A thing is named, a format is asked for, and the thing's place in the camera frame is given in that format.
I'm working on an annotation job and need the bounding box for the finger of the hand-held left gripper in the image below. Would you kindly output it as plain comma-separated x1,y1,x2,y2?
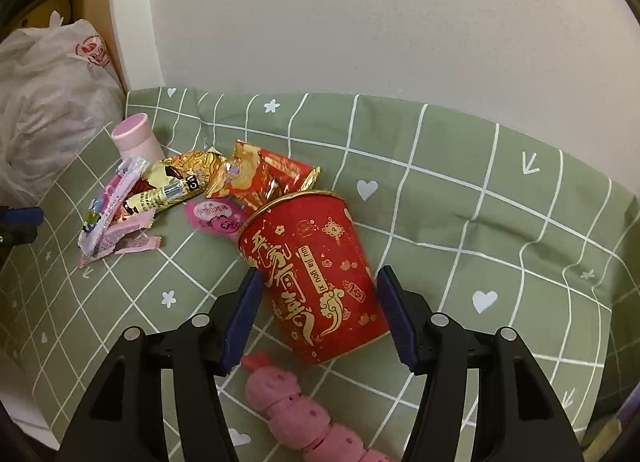
0,207,44,227
0,224,40,246

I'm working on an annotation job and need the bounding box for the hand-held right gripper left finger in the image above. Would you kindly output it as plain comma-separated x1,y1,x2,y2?
60,268,264,462

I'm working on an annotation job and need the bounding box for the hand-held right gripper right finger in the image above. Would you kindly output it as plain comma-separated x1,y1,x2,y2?
376,266,586,462

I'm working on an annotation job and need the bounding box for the pink striped candy wrapper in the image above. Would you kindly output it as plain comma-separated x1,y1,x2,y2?
79,156,152,263

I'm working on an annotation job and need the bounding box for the red paper cup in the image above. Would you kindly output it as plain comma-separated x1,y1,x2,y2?
236,190,391,367

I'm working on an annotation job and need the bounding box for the round pink candy packet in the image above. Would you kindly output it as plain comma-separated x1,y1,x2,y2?
185,198,245,237

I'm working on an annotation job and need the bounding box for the red foil packet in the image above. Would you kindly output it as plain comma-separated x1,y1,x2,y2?
207,140,322,215

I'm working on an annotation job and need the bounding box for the gold patterned wrapper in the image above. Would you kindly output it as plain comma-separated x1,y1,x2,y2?
124,148,227,215

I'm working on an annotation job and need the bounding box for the pink caterpillar toy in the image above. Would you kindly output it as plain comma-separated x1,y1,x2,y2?
241,351,401,462

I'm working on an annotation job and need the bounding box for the white plastic bag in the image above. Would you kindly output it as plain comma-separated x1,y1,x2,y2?
0,19,126,209

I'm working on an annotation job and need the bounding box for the pink cup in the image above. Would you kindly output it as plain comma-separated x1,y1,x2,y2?
111,112,166,165

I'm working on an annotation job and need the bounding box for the green checked tablecloth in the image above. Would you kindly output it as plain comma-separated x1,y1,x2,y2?
0,86,632,462

